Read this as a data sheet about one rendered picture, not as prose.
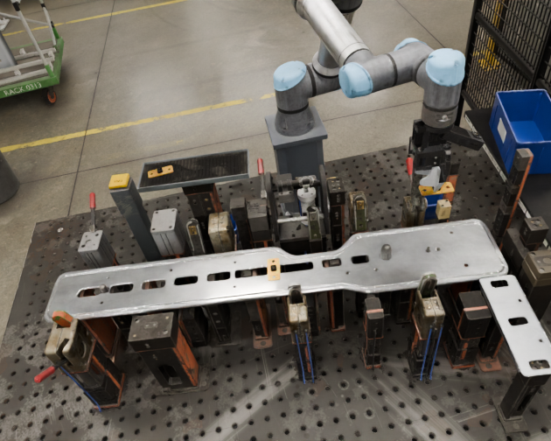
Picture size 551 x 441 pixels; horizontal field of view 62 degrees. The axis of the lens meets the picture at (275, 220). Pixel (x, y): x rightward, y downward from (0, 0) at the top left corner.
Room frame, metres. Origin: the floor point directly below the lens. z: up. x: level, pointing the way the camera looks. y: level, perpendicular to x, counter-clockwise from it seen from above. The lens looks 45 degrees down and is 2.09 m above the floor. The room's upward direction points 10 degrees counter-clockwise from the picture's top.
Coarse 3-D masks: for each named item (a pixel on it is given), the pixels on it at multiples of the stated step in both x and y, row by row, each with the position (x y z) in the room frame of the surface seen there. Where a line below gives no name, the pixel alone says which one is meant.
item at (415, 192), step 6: (414, 168) 1.00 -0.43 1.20; (414, 174) 1.00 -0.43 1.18; (420, 174) 0.97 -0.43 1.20; (414, 180) 0.99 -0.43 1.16; (414, 186) 0.99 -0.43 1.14; (414, 192) 0.99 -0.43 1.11; (420, 192) 0.99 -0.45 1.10; (414, 198) 0.98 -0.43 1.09; (420, 198) 1.00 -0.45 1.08; (414, 204) 0.98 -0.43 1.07; (414, 210) 0.98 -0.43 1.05
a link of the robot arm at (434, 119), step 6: (426, 108) 0.84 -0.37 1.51; (456, 108) 0.82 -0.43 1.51; (426, 114) 0.84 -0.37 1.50; (432, 114) 0.82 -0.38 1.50; (438, 114) 0.82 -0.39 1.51; (444, 114) 0.81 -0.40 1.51; (450, 114) 0.81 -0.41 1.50; (456, 114) 0.82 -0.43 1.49; (426, 120) 0.83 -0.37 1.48; (432, 120) 0.82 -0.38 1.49; (438, 120) 0.82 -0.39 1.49; (444, 120) 0.81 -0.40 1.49; (450, 120) 0.81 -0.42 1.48; (432, 126) 0.83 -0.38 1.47; (438, 126) 0.81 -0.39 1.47; (444, 126) 0.81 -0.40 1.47
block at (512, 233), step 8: (512, 232) 0.86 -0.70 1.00; (504, 240) 0.87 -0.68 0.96; (512, 240) 0.83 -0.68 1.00; (504, 248) 0.86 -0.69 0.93; (512, 248) 0.82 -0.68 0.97; (520, 248) 0.80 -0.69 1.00; (504, 256) 0.85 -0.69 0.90; (512, 256) 0.81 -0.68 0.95; (520, 256) 0.77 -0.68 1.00; (512, 264) 0.80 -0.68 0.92; (520, 264) 0.76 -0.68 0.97; (512, 272) 0.79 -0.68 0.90; (504, 280) 0.81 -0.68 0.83
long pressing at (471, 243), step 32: (448, 224) 0.93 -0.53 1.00; (480, 224) 0.91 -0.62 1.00; (192, 256) 0.99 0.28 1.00; (224, 256) 0.97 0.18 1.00; (256, 256) 0.94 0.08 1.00; (288, 256) 0.92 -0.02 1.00; (320, 256) 0.90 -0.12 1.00; (352, 256) 0.88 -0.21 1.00; (416, 256) 0.83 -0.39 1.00; (448, 256) 0.81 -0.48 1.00; (480, 256) 0.79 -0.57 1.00; (64, 288) 0.96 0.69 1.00; (160, 288) 0.89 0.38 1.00; (192, 288) 0.87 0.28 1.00; (224, 288) 0.84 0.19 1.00; (256, 288) 0.82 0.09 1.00; (320, 288) 0.79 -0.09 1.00; (352, 288) 0.77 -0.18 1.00; (384, 288) 0.75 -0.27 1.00
